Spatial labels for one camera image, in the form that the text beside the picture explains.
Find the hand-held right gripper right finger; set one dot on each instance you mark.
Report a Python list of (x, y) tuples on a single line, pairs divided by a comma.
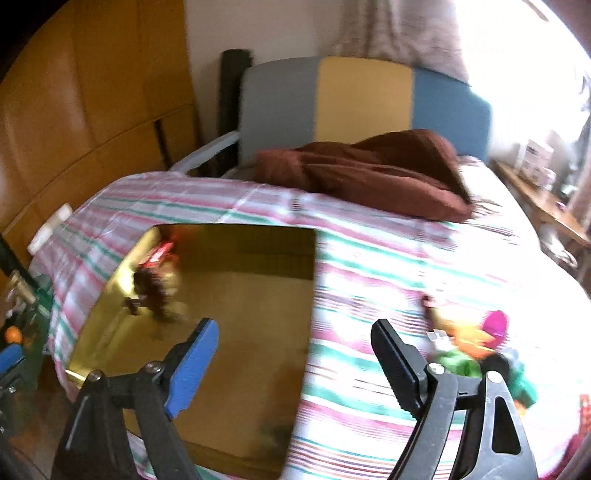
[(399, 369)]

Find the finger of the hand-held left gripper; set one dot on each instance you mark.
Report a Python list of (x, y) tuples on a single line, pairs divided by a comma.
[(9, 357)]

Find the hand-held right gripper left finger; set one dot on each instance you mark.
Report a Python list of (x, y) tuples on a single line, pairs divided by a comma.
[(194, 369)]

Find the green plastic cup toy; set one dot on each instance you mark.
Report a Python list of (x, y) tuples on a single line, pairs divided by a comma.
[(455, 364)]

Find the amber translucent storage box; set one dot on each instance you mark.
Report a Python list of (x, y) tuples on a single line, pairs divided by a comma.
[(240, 332)]

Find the dark brown spiky toy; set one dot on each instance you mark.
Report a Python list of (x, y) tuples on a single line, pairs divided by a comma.
[(154, 290)]

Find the magenta plastic cup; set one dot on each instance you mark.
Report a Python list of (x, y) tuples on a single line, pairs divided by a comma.
[(494, 323)]

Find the striped bedsheet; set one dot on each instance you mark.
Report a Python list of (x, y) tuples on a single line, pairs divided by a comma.
[(369, 258)]

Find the shiny red toy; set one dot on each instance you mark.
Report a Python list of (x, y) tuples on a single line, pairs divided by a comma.
[(159, 256)]

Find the brown blanket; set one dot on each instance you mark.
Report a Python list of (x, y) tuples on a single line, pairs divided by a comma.
[(378, 175)]

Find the wooden desk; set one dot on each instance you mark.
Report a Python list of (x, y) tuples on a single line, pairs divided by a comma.
[(549, 207)]

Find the white carton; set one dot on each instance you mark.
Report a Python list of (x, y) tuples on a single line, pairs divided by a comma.
[(535, 157)]

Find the wooden wardrobe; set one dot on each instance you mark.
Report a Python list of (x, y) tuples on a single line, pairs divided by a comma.
[(92, 101)]

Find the grey yellow blue headboard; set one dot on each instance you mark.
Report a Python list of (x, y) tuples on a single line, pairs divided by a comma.
[(360, 101)]

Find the patterned curtain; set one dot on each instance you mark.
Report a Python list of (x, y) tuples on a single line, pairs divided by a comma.
[(406, 32)]

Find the grey bed rail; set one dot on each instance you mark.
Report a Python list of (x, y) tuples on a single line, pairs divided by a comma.
[(207, 148)]

